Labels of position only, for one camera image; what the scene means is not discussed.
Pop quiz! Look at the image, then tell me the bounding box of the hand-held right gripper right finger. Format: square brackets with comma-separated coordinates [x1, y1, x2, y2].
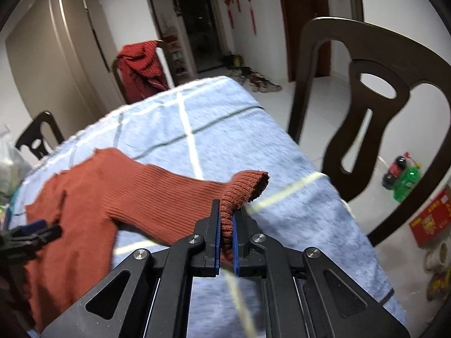
[232, 208, 411, 338]

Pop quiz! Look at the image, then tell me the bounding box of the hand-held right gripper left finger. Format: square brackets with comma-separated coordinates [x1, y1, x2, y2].
[40, 200, 221, 338]

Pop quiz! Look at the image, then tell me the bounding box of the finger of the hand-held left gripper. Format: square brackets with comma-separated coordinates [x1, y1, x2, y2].
[16, 220, 47, 235]
[0, 224, 63, 257]

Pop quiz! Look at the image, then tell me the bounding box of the rust ribbed knit sweater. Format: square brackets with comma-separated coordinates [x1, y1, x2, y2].
[25, 148, 270, 332]

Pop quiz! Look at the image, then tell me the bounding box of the clear plastic bag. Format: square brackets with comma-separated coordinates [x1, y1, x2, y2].
[0, 123, 34, 198]

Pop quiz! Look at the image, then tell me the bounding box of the dark wooden chair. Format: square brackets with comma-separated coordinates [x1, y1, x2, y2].
[287, 17, 451, 249]
[15, 111, 66, 161]
[111, 39, 177, 104]

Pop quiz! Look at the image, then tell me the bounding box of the blue checked blanket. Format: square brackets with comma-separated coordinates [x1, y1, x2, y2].
[7, 75, 407, 338]

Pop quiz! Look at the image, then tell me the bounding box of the pile of shoes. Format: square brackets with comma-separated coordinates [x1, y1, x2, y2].
[220, 54, 282, 94]

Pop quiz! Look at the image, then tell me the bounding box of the beige wardrobe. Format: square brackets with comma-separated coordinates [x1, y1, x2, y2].
[5, 0, 122, 131]

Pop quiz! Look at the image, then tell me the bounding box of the dark cola bottle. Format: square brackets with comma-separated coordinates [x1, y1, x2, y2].
[382, 152, 411, 189]

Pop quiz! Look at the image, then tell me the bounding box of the green soda bottle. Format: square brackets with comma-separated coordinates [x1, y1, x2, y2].
[394, 164, 422, 203]

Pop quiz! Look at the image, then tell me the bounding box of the red checked cloth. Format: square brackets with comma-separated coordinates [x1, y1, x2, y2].
[116, 40, 170, 104]

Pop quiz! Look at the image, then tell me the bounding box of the shoe rack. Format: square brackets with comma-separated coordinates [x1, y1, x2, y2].
[164, 33, 188, 77]

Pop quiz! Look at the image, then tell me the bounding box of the red cardboard box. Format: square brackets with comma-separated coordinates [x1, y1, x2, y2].
[409, 185, 451, 247]

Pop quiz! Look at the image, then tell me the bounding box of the white patterned container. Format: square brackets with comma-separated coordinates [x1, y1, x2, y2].
[423, 241, 451, 301]

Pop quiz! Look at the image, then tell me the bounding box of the dark glass door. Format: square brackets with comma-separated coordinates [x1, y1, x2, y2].
[168, 0, 226, 78]

